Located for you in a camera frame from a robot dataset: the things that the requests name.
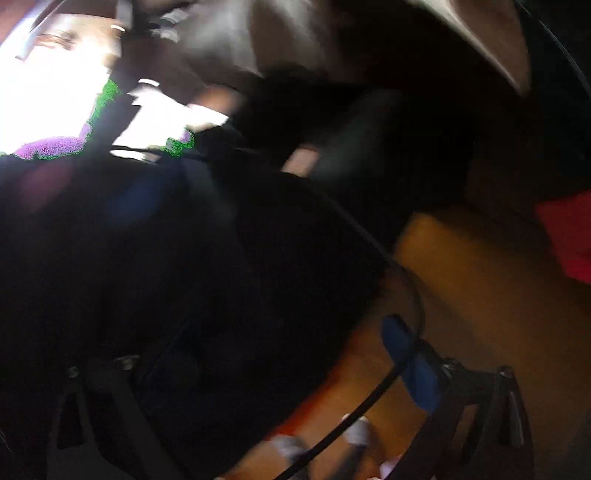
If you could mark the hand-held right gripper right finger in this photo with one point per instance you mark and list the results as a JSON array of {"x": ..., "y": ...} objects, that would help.
[{"x": 415, "y": 369}]

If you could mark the dark cloth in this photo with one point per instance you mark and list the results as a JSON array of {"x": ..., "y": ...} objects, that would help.
[{"x": 231, "y": 277}]

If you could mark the white shoe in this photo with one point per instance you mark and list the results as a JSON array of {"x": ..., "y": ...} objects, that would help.
[
  {"x": 356, "y": 429},
  {"x": 290, "y": 447}
]

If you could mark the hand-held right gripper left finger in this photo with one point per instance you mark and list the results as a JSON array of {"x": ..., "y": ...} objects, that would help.
[{"x": 115, "y": 401}]

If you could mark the red garment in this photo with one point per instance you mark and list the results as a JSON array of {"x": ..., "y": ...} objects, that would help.
[{"x": 568, "y": 235}]

